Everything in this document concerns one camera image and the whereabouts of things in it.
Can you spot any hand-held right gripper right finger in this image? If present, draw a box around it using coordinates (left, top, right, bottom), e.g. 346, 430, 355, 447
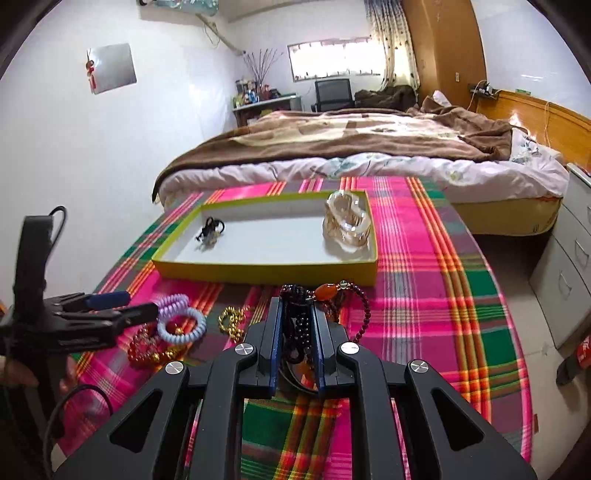
310, 302, 539, 480

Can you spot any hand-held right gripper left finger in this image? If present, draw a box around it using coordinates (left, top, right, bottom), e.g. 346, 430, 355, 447
53, 295, 284, 480

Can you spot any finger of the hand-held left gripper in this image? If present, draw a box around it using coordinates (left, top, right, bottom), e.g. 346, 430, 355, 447
46, 291, 131, 311
55, 302, 160, 334

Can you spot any purple spiral hair tie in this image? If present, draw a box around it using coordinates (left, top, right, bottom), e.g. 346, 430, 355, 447
154, 294, 191, 324

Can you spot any red and gold bead bracelet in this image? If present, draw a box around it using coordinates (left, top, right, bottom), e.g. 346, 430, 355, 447
128, 323, 190, 367

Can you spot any pale blue spiral hair tie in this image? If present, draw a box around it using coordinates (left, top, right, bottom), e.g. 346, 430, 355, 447
157, 308, 207, 344

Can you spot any dark bead necklace orange stone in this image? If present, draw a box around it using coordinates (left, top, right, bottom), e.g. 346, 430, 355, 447
277, 279, 372, 402

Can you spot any yellow-green cardboard box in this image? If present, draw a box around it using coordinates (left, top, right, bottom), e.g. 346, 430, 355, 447
151, 189, 380, 287

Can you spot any person's left hand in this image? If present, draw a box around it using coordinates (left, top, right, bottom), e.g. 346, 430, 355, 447
0, 355, 80, 394

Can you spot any pink plaid tablecloth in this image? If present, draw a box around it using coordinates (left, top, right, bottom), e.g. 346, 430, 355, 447
55, 175, 534, 480

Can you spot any red knot ornament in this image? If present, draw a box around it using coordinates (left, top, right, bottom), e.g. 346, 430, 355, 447
84, 51, 100, 90

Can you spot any brown blanket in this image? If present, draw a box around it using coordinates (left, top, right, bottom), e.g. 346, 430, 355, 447
166, 95, 513, 178

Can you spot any wooden bed with headboard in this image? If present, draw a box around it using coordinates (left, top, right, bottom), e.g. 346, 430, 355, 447
152, 90, 591, 236

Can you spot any white floral quilt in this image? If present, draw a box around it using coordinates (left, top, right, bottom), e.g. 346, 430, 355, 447
154, 127, 571, 206

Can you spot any cluster of bottles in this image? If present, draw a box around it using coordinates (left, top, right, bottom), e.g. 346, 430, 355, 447
233, 78, 282, 107

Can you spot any small desk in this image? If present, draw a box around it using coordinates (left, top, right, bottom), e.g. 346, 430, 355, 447
232, 93, 303, 127

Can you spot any cola bottle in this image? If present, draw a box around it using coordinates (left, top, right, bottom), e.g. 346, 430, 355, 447
556, 332, 591, 386

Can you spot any black office chair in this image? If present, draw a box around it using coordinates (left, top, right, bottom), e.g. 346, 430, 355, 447
311, 78, 355, 113

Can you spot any grey drawer cabinet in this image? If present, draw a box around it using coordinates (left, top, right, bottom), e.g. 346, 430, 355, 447
529, 162, 591, 349

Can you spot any dark cloth pile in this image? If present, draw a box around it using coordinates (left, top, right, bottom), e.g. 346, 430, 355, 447
355, 85, 419, 112

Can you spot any vase of dry branches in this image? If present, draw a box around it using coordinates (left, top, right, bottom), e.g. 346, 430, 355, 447
242, 48, 283, 100

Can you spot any white floral pillow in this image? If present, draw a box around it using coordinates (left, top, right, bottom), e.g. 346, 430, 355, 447
510, 127, 561, 164

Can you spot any window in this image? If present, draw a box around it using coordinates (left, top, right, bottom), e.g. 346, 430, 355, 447
287, 38, 384, 83

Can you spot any air conditioner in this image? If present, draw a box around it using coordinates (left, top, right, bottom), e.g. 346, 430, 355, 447
136, 0, 221, 18

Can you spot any patterned curtain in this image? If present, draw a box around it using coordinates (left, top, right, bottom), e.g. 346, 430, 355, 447
365, 0, 421, 93

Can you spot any wooden wardrobe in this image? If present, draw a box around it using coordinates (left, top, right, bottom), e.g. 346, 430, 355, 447
402, 0, 488, 114

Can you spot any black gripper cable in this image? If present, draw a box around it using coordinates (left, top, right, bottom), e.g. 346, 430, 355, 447
41, 205, 114, 480

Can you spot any clear crystal bracelet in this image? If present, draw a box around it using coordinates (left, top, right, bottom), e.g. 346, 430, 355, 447
322, 189, 374, 252

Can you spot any silver wall poster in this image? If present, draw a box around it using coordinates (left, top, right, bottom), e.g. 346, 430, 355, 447
90, 43, 138, 95

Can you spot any white wall pipe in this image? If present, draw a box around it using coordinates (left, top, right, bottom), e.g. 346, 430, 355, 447
196, 14, 245, 54

